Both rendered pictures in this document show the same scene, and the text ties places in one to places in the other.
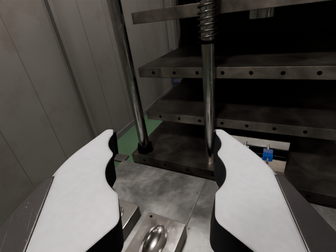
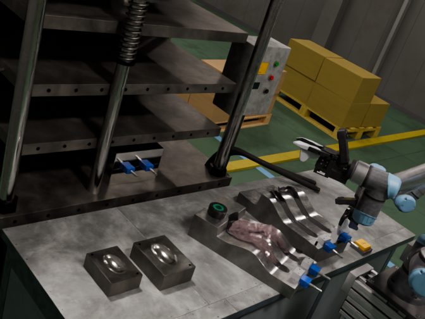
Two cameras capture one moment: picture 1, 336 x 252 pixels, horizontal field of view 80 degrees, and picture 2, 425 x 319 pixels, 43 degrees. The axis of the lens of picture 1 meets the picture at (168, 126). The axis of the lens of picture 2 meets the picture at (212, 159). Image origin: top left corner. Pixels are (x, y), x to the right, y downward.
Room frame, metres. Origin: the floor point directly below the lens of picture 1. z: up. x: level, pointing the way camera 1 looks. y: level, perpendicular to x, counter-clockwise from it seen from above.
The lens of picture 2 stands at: (0.03, 1.72, 2.09)
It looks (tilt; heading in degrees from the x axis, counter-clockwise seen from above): 25 degrees down; 281
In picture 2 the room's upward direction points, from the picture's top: 19 degrees clockwise
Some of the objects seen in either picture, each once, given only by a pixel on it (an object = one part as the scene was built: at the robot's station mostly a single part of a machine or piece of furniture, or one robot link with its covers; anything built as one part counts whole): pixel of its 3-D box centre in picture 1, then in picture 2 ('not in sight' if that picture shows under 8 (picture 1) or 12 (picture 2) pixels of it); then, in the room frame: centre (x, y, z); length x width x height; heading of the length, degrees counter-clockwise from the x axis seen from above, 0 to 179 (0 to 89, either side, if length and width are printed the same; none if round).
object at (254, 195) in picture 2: not in sight; (293, 215); (0.02, -0.61, 0.87); 0.50 x 0.26 x 0.14; 151
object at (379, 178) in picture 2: not in sight; (381, 183); (-0.19, 0.02, 1.43); 0.11 x 0.08 x 0.09; 178
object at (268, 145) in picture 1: (259, 128); (108, 140); (0.99, -0.53, 0.87); 0.50 x 0.27 x 0.17; 151
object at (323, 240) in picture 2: not in sight; (331, 248); (-0.18, -0.43, 0.89); 0.13 x 0.05 x 0.05; 151
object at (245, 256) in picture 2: not in sight; (254, 243); (0.12, -0.26, 0.85); 0.50 x 0.26 x 0.11; 168
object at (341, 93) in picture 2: not in sight; (332, 87); (0.19, -5.11, 0.39); 1.30 x 0.93 x 0.78; 153
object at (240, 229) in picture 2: not in sight; (259, 235); (0.12, -0.26, 0.90); 0.26 x 0.18 x 0.08; 168
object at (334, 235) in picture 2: not in sight; (346, 238); (-0.24, -0.52, 0.91); 0.13 x 0.05 x 0.05; 151
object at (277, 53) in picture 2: not in sight; (221, 159); (0.53, -1.14, 0.73); 0.30 x 0.22 x 1.47; 61
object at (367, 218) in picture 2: not in sight; (369, 206); (-0.19, 0.00, 1.33); 0.11 x 0.08 x 0.11; 88
